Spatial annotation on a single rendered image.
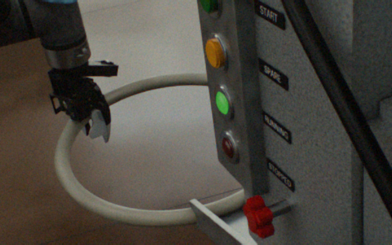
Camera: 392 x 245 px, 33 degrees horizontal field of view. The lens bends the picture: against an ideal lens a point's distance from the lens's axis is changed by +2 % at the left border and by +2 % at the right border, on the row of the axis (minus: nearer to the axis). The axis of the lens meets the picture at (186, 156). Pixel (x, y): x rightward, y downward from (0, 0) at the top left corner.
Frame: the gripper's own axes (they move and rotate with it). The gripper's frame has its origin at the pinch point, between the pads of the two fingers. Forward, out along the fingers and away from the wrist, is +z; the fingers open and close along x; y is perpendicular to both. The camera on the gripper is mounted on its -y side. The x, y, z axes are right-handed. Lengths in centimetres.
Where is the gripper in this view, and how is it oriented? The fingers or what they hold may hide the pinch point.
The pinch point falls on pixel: (98, 132)
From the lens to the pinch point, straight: 148.7
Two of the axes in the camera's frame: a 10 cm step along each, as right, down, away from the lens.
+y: -5.6, 5.7, -6.0
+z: 1.2, 7.8, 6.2
